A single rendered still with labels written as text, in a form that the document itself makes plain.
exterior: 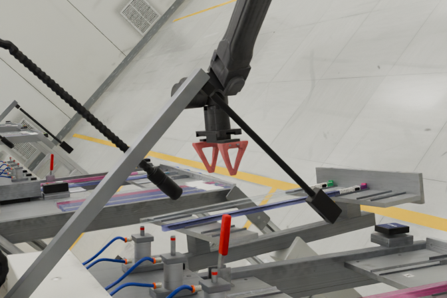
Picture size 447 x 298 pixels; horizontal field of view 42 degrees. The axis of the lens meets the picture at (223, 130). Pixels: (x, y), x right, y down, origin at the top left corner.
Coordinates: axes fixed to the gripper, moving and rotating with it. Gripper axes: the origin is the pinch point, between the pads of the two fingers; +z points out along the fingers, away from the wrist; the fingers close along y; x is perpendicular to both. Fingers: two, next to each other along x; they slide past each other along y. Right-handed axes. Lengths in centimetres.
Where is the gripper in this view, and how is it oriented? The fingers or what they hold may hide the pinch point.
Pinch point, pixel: (221, 170)
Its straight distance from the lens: 131.0
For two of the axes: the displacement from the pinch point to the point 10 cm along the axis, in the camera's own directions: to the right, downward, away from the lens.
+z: 0.9, 10.0, 0.5
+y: 5.1, 0.0, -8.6
